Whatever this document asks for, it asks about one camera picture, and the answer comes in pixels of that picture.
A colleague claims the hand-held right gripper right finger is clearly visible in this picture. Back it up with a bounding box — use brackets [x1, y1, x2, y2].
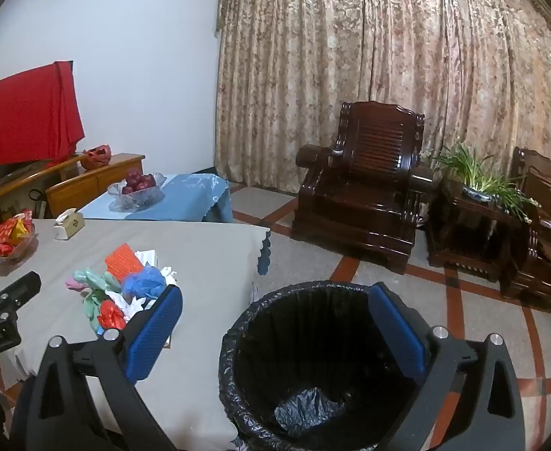
[368, 283, 526, 451]

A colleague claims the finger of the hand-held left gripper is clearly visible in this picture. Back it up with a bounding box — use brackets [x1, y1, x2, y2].
[0, 271, 42, 315]

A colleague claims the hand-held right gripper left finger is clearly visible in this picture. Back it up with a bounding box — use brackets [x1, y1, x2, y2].
[10, 286, 183, 451]

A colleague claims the red wrapper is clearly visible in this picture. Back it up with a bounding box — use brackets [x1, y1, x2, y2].
[98, 301, 127, 330]

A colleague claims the blue plastic bag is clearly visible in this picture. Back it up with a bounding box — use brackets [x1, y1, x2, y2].
[121, 265, 167, 299]

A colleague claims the orange foam net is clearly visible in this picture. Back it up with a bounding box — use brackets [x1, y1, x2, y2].
[104, 243, 145, 275]

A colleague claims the black bag lined trash bin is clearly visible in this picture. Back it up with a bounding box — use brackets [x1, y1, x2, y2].
[219, 280, 445, 451]

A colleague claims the glass snack bowl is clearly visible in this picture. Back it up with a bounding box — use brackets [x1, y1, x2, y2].
[0, 228, 36, 264]

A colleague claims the pile of red snack packets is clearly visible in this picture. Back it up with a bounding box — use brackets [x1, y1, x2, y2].
[0, 210, 34, 258]

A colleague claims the beige tissue box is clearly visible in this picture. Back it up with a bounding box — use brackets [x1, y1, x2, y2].
[52, 209, 85, 241]

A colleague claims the grey tablecloth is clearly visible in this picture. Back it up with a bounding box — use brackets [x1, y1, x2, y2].
[0, 218, 271, 451]

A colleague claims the dark wooden side table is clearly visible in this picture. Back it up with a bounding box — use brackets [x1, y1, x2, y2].
[426, 179, 523, 283]

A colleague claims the glass fruit bowl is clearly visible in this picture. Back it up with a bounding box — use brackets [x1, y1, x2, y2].
[107, 172, 167, 212]

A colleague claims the dark wooden armchair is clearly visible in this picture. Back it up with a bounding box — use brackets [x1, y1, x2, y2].
[291, 101, 433, 275]
[498, 147, 551, 313]

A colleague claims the blue tablecloth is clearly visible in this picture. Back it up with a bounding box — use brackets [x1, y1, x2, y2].
[77, 174, 233, 224]

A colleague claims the red plastic bag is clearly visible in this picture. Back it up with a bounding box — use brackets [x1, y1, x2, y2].
[80, 145, 113, 170]

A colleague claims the heap of red apples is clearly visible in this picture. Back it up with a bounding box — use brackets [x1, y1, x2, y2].
[122, 170, 158, 195]

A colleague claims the red cloth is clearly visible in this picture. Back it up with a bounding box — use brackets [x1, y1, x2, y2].
[0, 61, 86, 170]

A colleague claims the green potted plant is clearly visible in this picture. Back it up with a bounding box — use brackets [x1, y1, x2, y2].
[433, 143, 539, 224]

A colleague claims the beige patterned curtain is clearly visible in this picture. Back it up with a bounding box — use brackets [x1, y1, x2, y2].
[214, 0, 551, 226]

